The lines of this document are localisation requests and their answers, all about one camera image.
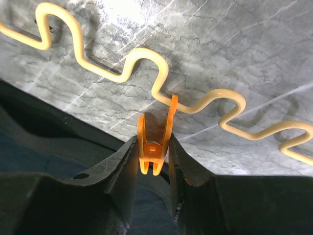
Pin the black boxer underwear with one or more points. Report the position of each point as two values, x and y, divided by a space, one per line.
37 137

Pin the orange clothes peg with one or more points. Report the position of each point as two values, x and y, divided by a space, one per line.
151 151

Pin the yellow wavy clip hanger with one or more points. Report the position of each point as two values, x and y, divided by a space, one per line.
45 9

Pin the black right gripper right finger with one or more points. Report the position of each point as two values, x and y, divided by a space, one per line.
204 203

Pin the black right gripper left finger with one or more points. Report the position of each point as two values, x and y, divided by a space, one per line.
97 201

